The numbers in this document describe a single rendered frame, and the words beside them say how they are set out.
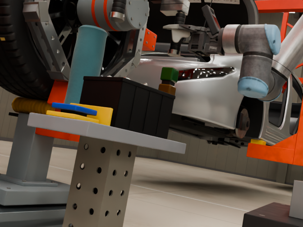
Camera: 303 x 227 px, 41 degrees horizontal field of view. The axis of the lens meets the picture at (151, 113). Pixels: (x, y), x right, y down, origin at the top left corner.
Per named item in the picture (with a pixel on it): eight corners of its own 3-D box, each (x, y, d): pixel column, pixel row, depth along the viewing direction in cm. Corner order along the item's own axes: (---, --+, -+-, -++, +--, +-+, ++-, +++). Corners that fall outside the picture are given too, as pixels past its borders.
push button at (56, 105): (72, 117, 91) (74, 107, 91) (96, 120, 87) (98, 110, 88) (49, 111, 85) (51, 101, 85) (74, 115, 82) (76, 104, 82)
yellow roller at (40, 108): (17, 112, 155) (20, 97, 155) (75, 121, 139) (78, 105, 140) (5, 110, 150) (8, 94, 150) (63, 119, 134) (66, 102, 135)
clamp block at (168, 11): (166, 16, 147) (168, 2, 148) (188, 15, 142) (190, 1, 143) (159, 11, 143) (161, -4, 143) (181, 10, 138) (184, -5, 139)
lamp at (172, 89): (162, 99, 121) (165, 86, 121) (174, 100, 119) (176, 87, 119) (156, 96, 118) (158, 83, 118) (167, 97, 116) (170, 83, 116)
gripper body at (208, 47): (185, 49, 134) (218, 50, 127) (189, 24, 134) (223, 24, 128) (194, 56, 140) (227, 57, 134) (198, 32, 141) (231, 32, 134)
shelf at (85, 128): (135, 145, 123) (137, 135, 123) (185, 154, 114) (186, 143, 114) (26, 125, 87) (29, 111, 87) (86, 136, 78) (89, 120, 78)
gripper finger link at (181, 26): (178, 27, 131) (205, 32, 132) (179, 22, 131) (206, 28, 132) (176, 31, 136) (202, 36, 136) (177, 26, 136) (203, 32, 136)
